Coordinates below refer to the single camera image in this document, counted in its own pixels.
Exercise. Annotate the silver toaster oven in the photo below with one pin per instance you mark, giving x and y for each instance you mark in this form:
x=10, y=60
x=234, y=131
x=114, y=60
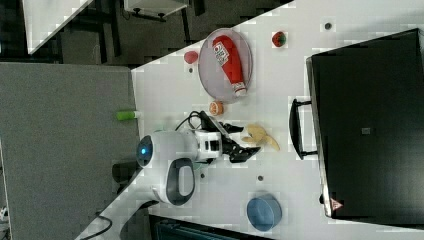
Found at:
x=368, y=117

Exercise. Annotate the orange slice toy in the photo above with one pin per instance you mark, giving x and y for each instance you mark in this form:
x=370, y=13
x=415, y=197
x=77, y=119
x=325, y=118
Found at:
x=216, y=108

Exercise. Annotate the red toy raspberry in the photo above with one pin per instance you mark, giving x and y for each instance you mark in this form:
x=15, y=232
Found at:
x=190, y=57

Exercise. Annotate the green marker pen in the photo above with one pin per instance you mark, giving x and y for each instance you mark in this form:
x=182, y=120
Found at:
x=128, y=115

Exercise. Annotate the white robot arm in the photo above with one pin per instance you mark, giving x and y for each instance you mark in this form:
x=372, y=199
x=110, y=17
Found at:
x=167, y=161

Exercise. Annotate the white table in background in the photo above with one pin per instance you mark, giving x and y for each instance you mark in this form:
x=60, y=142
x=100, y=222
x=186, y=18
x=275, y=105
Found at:
x=44, y=18

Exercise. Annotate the toy strawberry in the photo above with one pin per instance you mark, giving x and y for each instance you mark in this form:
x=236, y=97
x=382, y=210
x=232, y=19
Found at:
x=279, y=39

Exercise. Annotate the red ketchup bottle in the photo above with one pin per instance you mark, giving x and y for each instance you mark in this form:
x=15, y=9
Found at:
x=227, y=55

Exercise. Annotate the blue cup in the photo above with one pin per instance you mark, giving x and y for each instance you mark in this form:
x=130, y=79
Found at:
x=264, y=212

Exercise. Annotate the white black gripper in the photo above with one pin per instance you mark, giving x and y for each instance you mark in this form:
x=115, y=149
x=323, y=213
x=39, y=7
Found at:
x=209, y=138

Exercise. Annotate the peeled yellow toy banana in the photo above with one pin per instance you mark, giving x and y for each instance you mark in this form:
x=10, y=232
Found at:
x=257, y=134

